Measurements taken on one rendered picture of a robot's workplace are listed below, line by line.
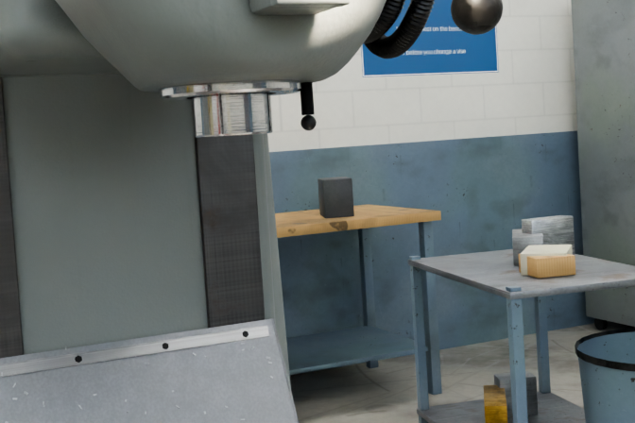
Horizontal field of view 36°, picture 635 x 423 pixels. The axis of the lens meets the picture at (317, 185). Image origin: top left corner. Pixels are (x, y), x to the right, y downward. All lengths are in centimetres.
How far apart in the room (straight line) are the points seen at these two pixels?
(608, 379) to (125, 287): 196
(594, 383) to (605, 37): 329
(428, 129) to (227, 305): 460
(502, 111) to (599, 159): 62
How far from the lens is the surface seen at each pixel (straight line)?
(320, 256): 524
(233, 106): 57
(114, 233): 95
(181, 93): 56
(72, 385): 94
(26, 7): 67
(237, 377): 98
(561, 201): 607
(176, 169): 97
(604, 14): 580
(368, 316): 525
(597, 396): 280
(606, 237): 587
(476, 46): 575
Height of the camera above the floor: 128
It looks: 3 degrees down
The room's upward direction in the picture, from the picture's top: 4 degrees counter-clockwise
